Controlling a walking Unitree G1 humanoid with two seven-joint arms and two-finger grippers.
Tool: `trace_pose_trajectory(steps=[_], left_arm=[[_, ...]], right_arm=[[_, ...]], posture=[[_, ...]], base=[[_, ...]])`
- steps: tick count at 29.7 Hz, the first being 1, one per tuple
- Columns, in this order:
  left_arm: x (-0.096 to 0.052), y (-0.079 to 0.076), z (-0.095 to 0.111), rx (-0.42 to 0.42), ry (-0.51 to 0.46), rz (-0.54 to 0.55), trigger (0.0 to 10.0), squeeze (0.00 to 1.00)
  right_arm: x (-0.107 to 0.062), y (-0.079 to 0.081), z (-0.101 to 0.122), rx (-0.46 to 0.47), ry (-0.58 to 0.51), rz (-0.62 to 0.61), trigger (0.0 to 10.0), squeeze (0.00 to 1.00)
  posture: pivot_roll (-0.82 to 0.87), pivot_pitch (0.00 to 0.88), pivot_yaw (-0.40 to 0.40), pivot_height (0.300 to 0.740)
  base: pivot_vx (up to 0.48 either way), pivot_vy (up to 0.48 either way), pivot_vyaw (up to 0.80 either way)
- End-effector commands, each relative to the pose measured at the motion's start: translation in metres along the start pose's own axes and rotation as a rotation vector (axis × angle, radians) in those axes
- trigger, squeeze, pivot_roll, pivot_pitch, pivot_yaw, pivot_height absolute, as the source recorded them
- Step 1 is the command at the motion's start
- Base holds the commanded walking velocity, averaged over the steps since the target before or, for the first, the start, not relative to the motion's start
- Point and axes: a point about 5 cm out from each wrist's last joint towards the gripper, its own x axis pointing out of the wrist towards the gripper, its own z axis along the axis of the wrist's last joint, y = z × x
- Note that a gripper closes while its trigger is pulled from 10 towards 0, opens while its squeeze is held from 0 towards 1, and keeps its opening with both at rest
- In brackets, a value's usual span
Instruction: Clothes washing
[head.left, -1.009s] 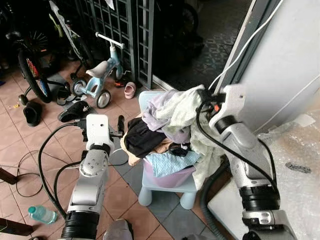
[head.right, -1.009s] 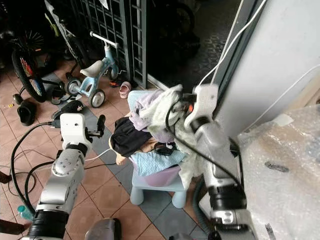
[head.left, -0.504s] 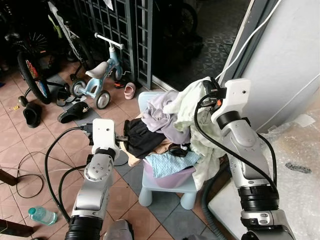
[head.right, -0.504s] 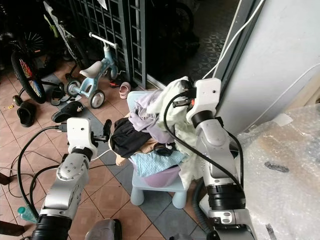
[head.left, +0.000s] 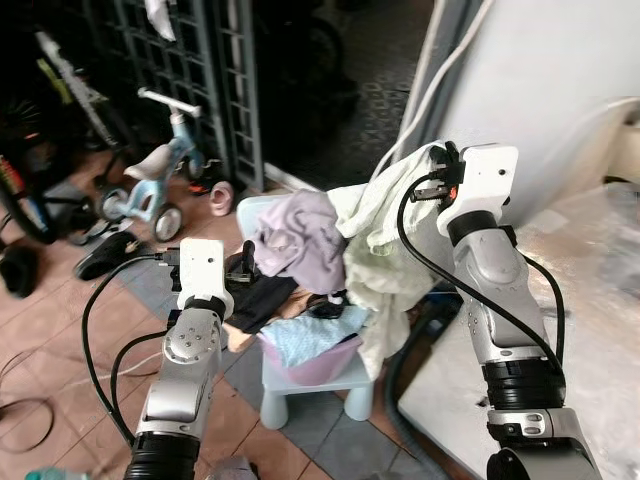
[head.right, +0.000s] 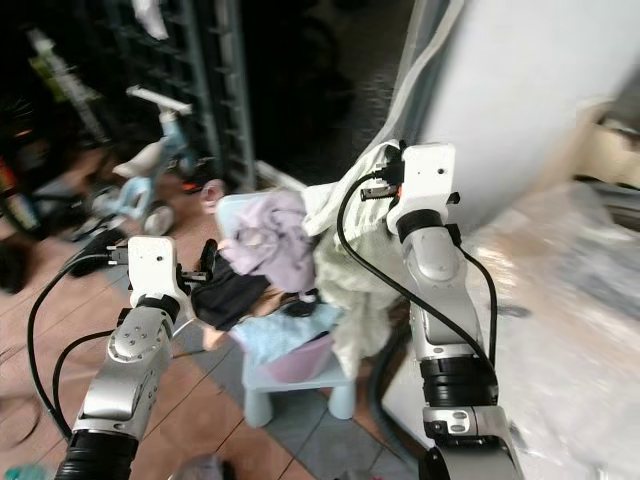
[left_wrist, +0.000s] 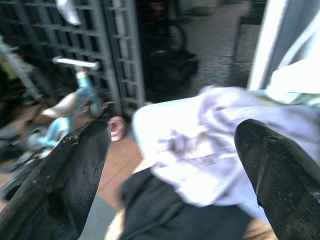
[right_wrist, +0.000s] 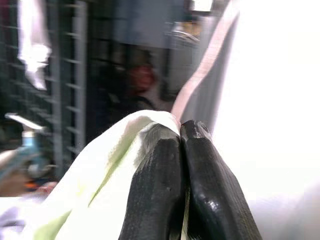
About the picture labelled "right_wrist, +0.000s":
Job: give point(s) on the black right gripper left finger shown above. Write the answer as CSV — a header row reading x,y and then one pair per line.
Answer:
x,y
155,190

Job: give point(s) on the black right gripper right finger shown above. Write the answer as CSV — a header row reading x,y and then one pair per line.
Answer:
x,y
212,190

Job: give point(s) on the white hanging garment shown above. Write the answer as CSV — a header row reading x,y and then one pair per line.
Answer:
x,y
32,45

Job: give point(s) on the blue spray bottle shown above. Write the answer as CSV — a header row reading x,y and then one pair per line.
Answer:
x,y
25,152

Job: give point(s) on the white and green cloth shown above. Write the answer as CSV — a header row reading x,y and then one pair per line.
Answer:
x,y
100,175

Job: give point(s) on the white washing machine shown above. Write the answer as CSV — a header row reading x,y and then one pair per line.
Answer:
x,y
262,100

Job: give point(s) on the red round object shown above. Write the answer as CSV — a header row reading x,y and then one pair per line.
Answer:
x,y
141,76

